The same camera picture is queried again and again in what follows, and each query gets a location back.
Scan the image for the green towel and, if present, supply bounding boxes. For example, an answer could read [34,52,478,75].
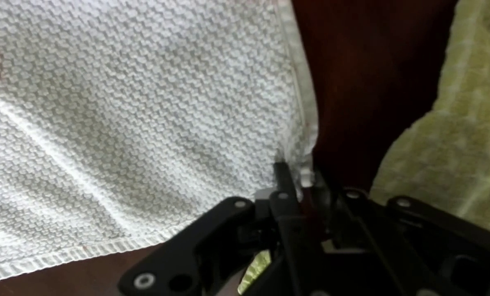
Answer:
[367,0,490,236]

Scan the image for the white paper sheets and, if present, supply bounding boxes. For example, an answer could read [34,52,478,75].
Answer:
[0,0,321,285]

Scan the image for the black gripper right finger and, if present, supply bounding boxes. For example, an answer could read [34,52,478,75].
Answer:
[310,157,490,296]

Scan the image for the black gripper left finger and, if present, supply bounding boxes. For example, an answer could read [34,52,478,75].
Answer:
[117,159,313,296]

